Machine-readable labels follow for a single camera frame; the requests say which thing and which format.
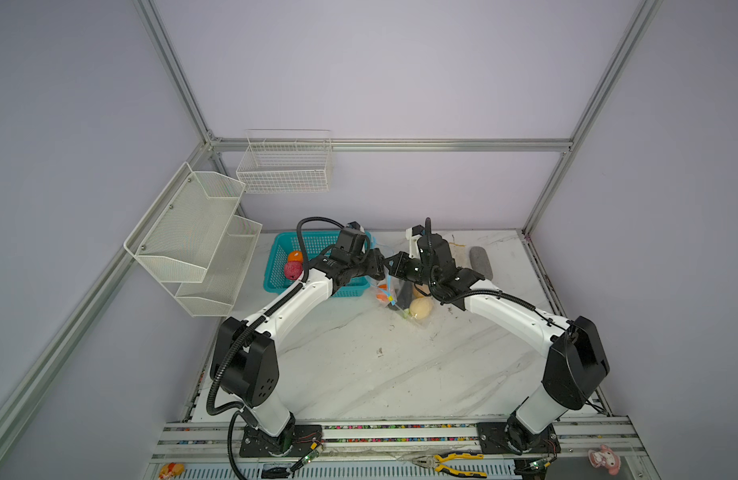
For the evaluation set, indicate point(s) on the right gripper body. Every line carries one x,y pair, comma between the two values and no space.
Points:
430,277

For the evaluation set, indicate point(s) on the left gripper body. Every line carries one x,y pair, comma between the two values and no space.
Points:
368,263

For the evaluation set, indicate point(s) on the clear zip bag blue zipper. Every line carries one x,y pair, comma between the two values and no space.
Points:
392,286

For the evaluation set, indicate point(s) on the cream toy pear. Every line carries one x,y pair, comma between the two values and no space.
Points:
421,308

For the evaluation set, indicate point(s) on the black toy eggplant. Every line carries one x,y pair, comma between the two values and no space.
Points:
405,296

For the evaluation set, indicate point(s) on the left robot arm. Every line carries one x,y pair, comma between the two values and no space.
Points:
245,372

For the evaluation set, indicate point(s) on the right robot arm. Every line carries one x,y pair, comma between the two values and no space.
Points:
575,360

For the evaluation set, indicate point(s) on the white work glove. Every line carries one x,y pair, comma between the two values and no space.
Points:
460,254

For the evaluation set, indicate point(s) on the grey oval stone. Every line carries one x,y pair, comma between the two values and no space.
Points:
480,262

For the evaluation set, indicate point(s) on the pink toy fruit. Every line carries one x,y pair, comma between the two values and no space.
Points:
293,270

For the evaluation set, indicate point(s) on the teal plastic basket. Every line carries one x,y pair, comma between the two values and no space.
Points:
285,243

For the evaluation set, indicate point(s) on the white mesh shelf lower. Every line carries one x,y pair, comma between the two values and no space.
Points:
217,294

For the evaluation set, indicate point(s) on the white mesh shelf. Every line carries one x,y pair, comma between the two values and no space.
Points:
217,294
178,237

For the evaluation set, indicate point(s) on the white mesh shelf upper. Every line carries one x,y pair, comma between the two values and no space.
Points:
178,237

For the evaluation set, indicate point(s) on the pink toy figure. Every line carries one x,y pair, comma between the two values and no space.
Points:
605,458

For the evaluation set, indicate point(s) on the yellow toy figure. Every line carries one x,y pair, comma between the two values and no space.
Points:
171,471

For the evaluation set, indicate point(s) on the white wire basket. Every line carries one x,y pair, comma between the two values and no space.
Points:
286,161

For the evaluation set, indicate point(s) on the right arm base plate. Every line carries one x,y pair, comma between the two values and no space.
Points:
495,438

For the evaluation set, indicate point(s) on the yellow handled pliers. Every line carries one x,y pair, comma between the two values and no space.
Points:
442,464

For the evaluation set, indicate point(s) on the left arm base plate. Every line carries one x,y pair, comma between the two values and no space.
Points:
294,441

